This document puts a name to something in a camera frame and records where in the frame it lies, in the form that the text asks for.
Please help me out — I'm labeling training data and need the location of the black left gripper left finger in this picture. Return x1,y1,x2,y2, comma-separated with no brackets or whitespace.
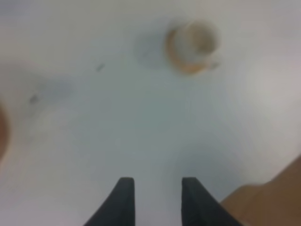
85,178,135,226

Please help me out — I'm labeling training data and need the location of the brown clay teapot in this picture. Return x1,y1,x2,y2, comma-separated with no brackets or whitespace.
0,104,10,160

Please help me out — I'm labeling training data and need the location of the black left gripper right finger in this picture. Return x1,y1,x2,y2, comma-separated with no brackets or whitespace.
181,177,241,226

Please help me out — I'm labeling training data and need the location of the near white teacup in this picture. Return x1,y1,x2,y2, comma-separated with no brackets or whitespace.
174,21,220,68

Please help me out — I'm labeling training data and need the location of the near orange cup coaster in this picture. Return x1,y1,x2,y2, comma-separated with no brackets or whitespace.
165,30,219,75

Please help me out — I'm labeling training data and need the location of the brown wooden board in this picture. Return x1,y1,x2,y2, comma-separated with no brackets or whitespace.
221,157,301,226

